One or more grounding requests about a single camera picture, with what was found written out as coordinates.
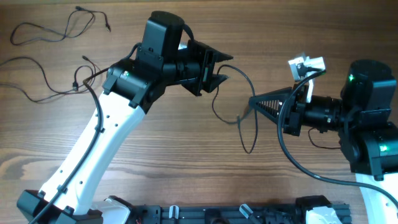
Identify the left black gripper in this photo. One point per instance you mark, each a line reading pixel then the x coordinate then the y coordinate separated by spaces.
pixel 203 69

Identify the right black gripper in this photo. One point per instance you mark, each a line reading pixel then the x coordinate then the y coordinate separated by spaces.
pixel 292 112

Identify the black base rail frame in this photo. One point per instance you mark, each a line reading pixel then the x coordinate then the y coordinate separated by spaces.
pixel 155 214

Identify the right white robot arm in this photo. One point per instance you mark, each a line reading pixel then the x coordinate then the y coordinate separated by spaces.
pixel 360 116

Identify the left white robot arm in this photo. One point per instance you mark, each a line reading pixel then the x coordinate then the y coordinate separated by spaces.
pixel 132 85

